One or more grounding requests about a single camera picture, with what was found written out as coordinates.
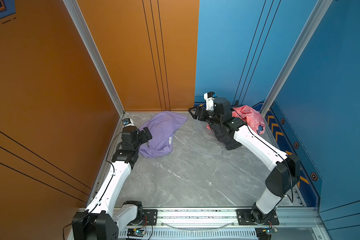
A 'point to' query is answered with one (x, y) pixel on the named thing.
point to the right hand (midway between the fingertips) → (191, 110)
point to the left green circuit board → (132, 232)
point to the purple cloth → (162, 127)
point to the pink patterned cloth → (247, 114)
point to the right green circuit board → (264, 233)
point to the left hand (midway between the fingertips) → (141, 129)
